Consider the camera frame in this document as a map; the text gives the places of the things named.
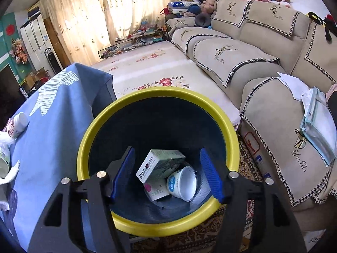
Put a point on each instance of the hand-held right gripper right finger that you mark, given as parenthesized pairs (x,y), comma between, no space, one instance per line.
(210,174)

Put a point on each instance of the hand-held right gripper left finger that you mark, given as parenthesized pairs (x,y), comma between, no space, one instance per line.
(123,174)

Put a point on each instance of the yellow rimmed dark bin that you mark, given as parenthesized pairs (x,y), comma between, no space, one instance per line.
(158,91)

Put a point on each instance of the white plastic bottle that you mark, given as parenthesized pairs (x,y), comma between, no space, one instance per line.
(18,123)

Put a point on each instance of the white cup green print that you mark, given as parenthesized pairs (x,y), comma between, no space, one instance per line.
(4,160)

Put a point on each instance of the white paper cup blue label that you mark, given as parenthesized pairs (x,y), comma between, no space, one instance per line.
(187,181)

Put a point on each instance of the green and white carton box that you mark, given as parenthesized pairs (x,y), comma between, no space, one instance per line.
(158,163)

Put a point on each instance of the white box with pink dot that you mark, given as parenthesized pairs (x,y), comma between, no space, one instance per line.
(156,189)

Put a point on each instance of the brown patterned rug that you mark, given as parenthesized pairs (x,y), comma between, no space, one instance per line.
(200,239)

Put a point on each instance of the cream floral rug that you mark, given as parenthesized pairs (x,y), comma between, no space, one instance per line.
(158,63)

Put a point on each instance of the clear plastic document folder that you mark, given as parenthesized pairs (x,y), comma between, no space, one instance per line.
(320,126)

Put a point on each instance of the white paper sheets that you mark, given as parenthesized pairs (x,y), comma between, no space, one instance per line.
(292,84)

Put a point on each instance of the beige sofa with patterned covers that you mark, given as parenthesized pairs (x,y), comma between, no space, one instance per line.
(237,55)

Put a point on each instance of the open cardboard boxes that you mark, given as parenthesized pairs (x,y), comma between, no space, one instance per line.
(36,77)

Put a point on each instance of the black flat television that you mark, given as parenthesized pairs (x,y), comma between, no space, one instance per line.
(8,81)

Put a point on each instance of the beige fabric sofa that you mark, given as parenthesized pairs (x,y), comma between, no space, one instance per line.
(263,34)

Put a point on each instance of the grey neck pillow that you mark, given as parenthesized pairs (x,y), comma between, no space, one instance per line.
(202,19)

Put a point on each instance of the beige patterned curtains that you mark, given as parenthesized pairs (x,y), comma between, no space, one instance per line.
(92,18)

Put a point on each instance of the white tall cabinet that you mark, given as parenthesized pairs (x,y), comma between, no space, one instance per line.
(31,37)

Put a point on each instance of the brown teddy bear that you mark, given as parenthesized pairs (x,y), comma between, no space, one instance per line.
(209,4)

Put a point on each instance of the star print blue bag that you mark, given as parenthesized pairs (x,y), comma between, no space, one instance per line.
(181,5)

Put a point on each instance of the black and red plush toy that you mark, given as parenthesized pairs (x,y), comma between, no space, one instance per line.
(326,22)

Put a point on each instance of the artificial flower wall decoration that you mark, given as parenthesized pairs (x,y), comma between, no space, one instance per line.
(19,51)

